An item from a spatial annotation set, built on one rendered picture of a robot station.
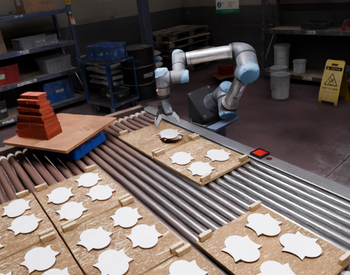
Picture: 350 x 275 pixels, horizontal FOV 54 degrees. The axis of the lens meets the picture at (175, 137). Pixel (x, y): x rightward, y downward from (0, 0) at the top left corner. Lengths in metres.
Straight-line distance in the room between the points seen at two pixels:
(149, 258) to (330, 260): 0.61
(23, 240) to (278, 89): 4.63
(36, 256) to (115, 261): 0.31
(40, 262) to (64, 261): 0.09
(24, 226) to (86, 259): 0.38
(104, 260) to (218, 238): 0.43
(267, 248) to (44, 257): 0.81
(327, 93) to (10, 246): 4.66
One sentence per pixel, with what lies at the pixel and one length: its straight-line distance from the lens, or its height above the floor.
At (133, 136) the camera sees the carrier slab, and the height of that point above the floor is 0.94.
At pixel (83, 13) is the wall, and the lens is 7.09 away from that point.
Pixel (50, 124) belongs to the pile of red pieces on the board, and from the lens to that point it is 2.20.
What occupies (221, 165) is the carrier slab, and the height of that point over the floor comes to 0.94.
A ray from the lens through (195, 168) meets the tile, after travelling 1.79.
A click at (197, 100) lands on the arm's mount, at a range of 2.48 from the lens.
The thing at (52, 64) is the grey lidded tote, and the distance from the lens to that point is 6.12.
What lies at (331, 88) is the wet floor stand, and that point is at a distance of 5.39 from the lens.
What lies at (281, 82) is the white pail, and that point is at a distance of 5.54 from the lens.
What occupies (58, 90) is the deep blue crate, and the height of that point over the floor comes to 0.33.
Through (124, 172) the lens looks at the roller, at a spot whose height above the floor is 0.91.
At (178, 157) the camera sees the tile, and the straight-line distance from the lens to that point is 1.91.
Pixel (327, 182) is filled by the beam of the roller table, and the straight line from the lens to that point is 1.76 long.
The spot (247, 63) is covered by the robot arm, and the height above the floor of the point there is 1.38.
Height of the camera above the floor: 1.83
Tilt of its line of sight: 24 degrees down
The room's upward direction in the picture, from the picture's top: 6 degrees counter-clockwise
